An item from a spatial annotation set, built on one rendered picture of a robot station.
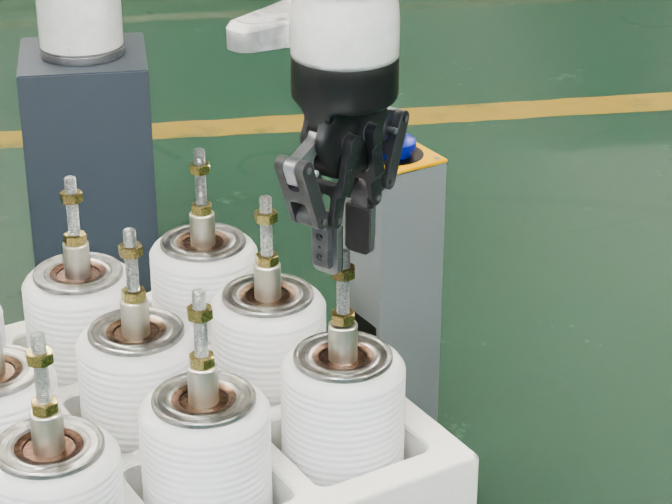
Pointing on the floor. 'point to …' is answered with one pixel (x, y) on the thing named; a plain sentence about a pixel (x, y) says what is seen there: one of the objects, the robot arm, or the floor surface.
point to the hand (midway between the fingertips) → (344, 238)
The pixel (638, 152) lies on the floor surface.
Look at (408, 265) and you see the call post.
